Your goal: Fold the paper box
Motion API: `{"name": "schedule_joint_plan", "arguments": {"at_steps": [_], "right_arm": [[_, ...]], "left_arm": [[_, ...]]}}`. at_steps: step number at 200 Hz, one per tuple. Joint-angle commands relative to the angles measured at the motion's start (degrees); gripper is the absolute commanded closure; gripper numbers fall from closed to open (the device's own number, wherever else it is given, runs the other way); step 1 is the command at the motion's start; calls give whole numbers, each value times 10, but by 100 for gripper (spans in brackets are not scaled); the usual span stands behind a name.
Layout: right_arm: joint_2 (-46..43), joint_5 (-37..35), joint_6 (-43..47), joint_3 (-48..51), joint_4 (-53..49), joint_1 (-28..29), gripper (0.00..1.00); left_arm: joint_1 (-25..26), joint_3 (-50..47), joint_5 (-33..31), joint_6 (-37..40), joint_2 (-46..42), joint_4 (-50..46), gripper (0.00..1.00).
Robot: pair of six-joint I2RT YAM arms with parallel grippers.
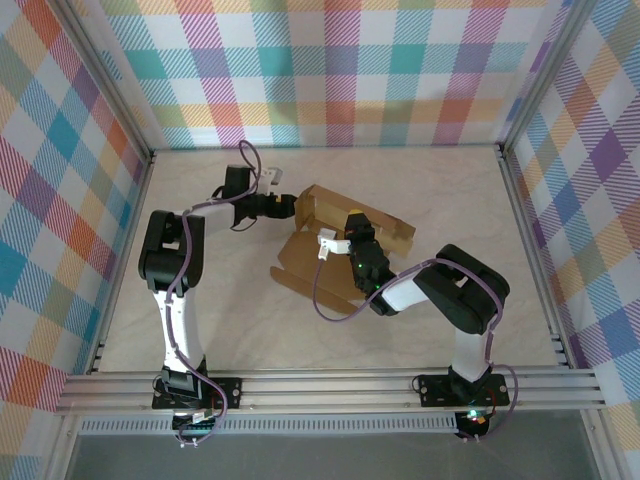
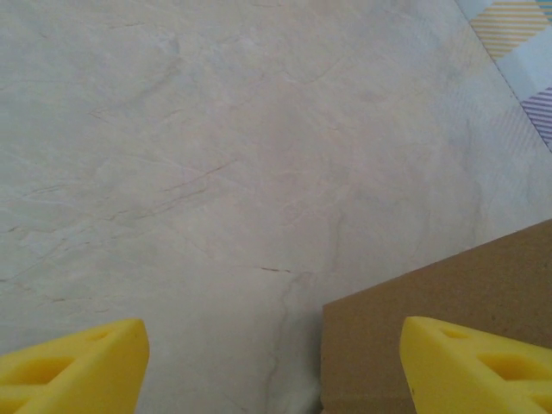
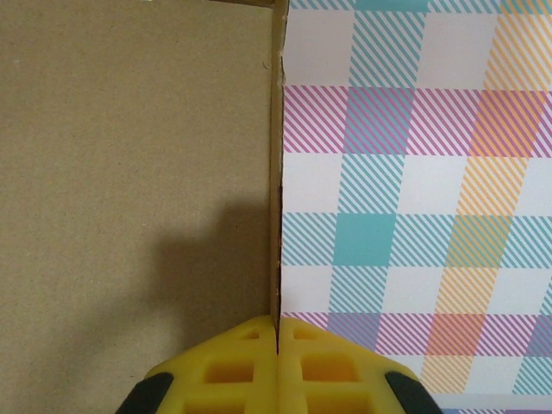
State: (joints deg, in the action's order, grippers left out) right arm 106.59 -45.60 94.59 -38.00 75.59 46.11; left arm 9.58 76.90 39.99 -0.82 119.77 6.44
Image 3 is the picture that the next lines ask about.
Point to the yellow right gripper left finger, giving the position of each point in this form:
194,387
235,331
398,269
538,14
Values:
263,388

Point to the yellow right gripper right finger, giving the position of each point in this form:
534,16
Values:
293,388

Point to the brown cardboard paper box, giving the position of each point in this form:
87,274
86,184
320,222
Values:
129,151

